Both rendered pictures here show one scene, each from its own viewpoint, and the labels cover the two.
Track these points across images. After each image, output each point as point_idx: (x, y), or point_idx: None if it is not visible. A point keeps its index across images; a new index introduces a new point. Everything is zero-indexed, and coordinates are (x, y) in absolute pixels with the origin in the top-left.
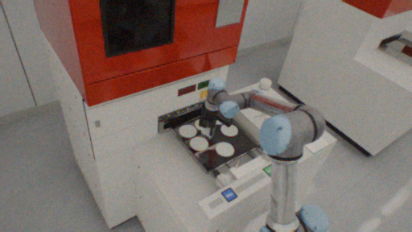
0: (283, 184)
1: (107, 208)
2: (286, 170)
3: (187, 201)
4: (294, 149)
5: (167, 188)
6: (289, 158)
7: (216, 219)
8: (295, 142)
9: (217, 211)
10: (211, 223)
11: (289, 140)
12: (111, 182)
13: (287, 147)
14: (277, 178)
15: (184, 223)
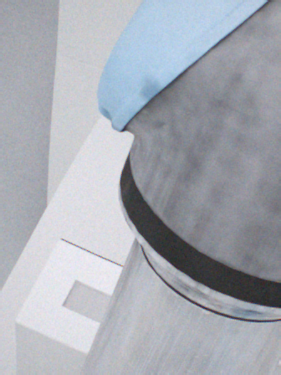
0: (99, 364)
1: (56, 121)
2: (136, 298)
3: (111, 251)
4: (207, 184)
5: (115, 151)
6: (152, 217)
7: (57, 361)
8: (232, 132)
9: (69, 331)
10: (27, 350)
11: (176, 66)
12: (93, 37)
13: (161, 113)
14: (104, 311)
15: (12, 285)
